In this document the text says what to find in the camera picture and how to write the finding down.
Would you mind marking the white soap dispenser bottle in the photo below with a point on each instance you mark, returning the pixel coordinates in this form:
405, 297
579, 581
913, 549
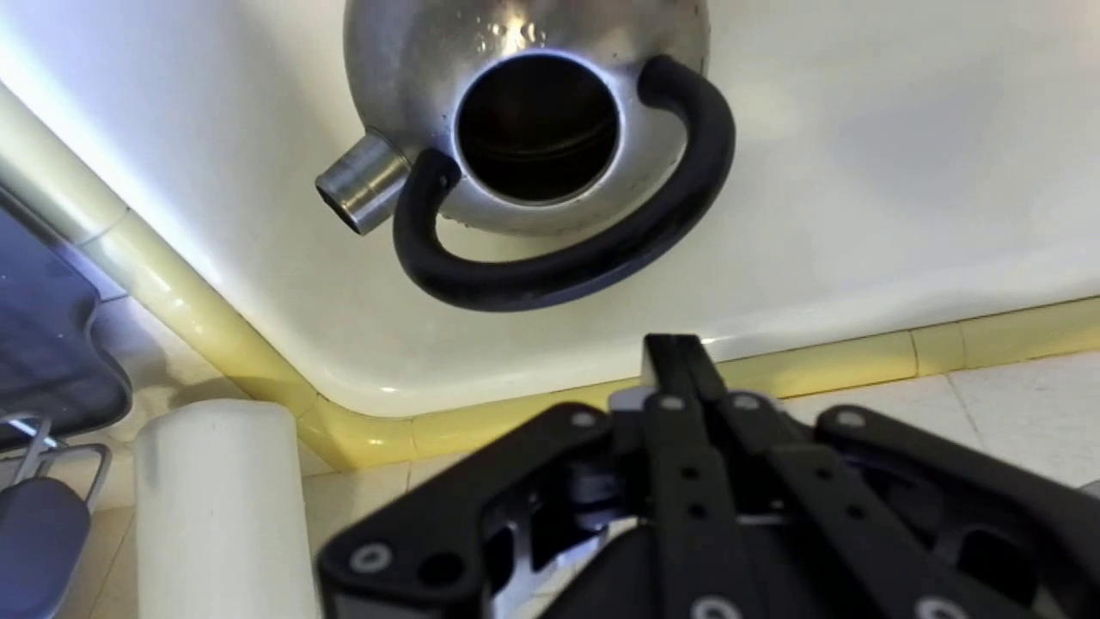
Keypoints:
219, 517

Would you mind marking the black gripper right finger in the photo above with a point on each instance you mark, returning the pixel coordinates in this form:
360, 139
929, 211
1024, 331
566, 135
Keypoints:
914, 517

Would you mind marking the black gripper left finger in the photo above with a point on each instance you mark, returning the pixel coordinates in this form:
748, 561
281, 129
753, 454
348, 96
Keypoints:
482, 517

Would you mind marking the white ceramic sink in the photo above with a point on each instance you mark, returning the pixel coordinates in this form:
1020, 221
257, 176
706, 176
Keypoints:
914, 173

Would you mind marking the dark blue dish rack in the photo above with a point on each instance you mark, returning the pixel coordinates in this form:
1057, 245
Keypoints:
45, 344

